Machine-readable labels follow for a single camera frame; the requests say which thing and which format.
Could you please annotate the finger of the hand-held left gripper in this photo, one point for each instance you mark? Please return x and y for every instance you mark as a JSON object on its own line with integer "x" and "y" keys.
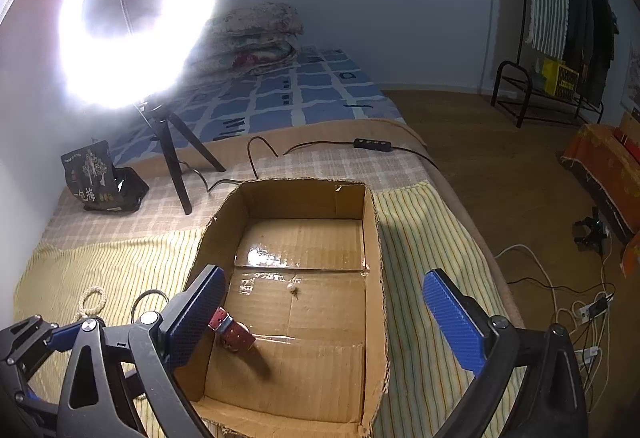
{"x": 20, "y": 413}
{"x": 35, "y": 333}

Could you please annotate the black metal clothes rack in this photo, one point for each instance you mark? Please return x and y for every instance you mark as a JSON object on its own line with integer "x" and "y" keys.
{"x": 515, "y": 87}

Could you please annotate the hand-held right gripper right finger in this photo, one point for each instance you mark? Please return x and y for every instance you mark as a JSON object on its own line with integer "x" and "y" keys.
{"x": 452, "y": 318}

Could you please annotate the small black device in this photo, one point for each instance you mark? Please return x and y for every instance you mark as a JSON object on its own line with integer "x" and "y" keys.
{"x": 590, "y": 230}

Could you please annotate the white power strip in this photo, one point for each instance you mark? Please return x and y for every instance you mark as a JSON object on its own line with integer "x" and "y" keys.
{"x": 595, "y": 307}

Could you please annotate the yellow striped cloth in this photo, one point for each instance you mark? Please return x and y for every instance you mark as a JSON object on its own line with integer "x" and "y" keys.
{"x": 430, "y": 243}

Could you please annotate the black printed snack bag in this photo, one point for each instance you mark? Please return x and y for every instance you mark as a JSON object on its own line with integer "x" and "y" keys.
{"x": 97, "y": 178}

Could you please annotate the beige plaid blanket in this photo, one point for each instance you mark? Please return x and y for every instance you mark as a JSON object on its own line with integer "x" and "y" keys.
{"x": 320, "y": 162}

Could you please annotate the cardboard box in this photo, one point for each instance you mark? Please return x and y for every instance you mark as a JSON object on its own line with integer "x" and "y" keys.
{"x": 300, "y": 358}

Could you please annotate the yellow box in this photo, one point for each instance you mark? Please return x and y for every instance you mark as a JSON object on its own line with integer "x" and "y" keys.
{"x": 560, "y": 77}

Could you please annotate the small white plug adapter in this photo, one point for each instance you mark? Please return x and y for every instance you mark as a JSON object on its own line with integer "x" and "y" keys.
{"x": 589, "y": 354}

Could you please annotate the black tripod stand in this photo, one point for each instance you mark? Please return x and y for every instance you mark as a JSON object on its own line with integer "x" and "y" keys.
{"x": 172, "y": 152}

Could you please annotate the dark hanging clothes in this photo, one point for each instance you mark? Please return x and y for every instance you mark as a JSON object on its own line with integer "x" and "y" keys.
{"x": 592, "y": 42}

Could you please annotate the blue checked bed sheet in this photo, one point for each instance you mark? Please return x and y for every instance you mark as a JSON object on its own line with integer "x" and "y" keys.
{"x": 280, "y": 87}

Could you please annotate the stack of floral quilts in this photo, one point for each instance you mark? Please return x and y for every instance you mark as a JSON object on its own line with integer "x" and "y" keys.
{"x": 255, "y": 35}

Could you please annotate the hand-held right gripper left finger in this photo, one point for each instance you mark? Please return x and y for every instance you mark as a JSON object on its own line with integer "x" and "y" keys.
{"x": 196, "y": 313}

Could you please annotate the small pearl earring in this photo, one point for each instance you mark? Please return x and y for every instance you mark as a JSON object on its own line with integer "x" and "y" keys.
{"x": 291, "y": 289}

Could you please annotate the black inline light controller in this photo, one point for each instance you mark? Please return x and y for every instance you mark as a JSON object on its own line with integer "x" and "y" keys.
{"x": 374, "y": 143}

